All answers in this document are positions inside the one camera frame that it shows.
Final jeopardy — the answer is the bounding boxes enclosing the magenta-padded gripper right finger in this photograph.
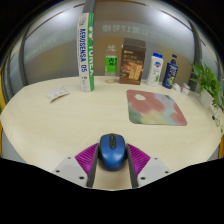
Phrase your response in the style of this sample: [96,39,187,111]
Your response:
[125,143,172,189]

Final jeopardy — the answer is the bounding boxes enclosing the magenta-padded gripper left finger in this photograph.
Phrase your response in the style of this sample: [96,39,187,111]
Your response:
[52,142,100,188]

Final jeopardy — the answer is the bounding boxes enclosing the blue and black computer mouse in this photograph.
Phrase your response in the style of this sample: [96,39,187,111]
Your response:
[98,132,128,172]

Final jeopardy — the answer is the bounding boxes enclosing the floral pastel mouse pad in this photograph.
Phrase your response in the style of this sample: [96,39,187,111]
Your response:
[126,89,188,127]

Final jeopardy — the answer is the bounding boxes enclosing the small patterned tissue packet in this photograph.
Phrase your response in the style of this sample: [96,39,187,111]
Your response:
[45,85,70,103]

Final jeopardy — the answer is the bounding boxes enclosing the small white pink jar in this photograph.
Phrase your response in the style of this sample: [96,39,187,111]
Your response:
[180,82,191,97]

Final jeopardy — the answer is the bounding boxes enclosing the white bottle with blue cap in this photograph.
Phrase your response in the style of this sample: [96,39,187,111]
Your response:
[146,52,164,88]

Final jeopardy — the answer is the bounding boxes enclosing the dark blue pump bottle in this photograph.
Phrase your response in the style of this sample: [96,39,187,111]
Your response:
[161,53,179,90]

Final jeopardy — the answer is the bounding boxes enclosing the clear bottle with green label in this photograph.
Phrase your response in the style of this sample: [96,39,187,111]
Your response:
[104,44,118,84]

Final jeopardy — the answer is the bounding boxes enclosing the brown cardboard snack box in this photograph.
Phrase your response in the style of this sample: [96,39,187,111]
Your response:
[119,37,147,86]

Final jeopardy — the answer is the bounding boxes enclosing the green plant in white pot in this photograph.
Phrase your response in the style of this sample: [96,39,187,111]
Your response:
[189,59,224,134]

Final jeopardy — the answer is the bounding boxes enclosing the white green shuttlecock tube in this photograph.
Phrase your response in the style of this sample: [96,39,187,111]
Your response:
[77,12,96,93]

